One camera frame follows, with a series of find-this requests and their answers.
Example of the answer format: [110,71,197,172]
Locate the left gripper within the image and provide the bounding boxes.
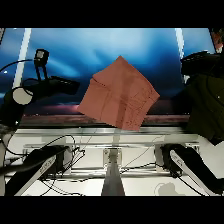
[49,75,81,96]

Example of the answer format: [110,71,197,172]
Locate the dark green garment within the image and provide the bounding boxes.
[184,72,224,146]

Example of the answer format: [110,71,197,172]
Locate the red-brown garment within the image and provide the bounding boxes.
[76,55,161,132]

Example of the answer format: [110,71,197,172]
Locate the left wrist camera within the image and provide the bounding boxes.
[33,48,51,82]

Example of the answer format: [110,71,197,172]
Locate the silver frame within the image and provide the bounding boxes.
[0,125,224,197]

